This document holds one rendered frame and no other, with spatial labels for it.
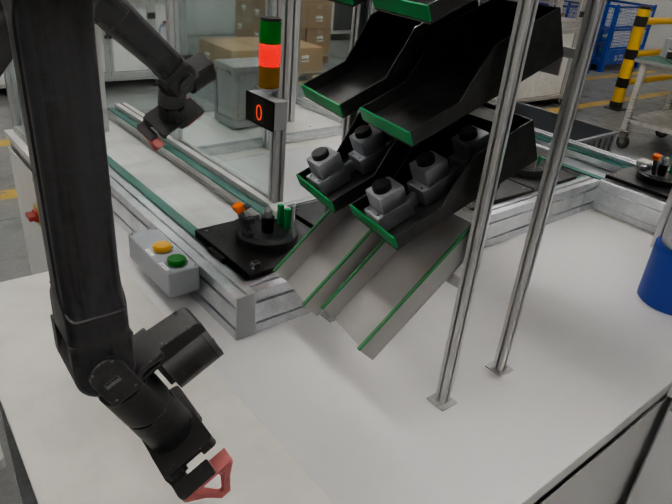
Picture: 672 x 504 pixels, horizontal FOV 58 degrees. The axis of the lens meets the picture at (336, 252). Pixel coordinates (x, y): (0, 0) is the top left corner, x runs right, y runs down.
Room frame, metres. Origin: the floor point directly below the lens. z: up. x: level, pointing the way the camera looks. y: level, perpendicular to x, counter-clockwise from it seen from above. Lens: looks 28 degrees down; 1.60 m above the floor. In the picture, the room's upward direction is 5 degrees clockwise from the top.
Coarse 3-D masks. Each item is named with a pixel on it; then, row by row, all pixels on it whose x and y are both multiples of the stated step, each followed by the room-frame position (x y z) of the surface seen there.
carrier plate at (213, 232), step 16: (224, 224) 1.27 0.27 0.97; (304, 224) 1.31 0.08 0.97; (208, 240) 1.18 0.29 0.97; (224, 240) 1.19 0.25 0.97; (224, 256) 1.13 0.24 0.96; (240, 256) 1.12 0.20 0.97; (256, 256) 1.13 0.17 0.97; (272, 256) 1.14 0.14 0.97; (240, 272) 1.08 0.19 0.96; (256, 272) 1.06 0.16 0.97; (272, 272) 1.09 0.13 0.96
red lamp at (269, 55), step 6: (264, 48) 1.42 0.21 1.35; (270, 48) 1.41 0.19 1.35; (276, 48) 1.42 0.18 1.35; (264, 54) 1.42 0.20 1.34; (270, 54) 1.41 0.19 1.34; (276, 54) 1.42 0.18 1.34; (264, 60) 1.42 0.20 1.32; (270, 60) 1.41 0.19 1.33; (276, 60) 1.42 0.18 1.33; (264, 66) 1.42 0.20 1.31; (270, 66) 1.42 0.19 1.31; (276, 66) 1.42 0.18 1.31
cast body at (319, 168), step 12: (312, 156) 0.97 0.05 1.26; (324, 156) 0.96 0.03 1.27; (336, 156) 0.97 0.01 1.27; (312, 168) 0.98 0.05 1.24; (324, 168) 0.96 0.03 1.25; (336, 168) 0.97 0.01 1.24; (348, 168) 0.99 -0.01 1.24; (312, 180) 0.97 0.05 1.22; (324, 180) 0.96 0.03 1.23; (336, 180) 0.97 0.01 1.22; (348, 180) 0.99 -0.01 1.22; (324, 192) 0.96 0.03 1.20
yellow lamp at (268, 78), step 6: (258, 72) 1.43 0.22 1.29; (264, 72) 1.42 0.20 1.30; (270, 72) 1.42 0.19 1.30; (276, 72) 1.42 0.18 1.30; (258, 78) 1.43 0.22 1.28; (264, 78) 1.42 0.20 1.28; (270, 78) 1.42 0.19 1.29; (276, 78) 1.42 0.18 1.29; (258, 84) 1.43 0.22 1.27; (264, 84) 1.42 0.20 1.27; (270, 84) 1.42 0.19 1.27; (276, 84) 1.42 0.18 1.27
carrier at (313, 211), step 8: (296, 208) 1.40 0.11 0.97; (304, 208) 1.40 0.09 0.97; (312, 208) 1.41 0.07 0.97; (320, 208) 1.41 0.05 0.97; (328, 208) 1.37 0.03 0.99; (296, 216) 1.36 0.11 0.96; (304, 216) 1.36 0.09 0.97; (312, 216) 1.36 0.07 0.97; (320, 216) 1.36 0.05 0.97; (312, 224) 1.32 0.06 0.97
